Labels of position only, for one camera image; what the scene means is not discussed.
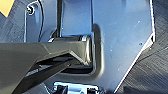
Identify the white box blue middle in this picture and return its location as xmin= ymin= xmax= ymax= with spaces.
xmin=52 ymin=81 xmax=101 ymax=94

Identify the thick grey robot torso limb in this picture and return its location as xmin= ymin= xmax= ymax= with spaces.
xmin=0 ymin=34 xmax=94 ymax=94

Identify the thin black cable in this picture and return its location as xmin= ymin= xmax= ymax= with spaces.
xmin=37 ymin=0 xmax=47 ymax=42

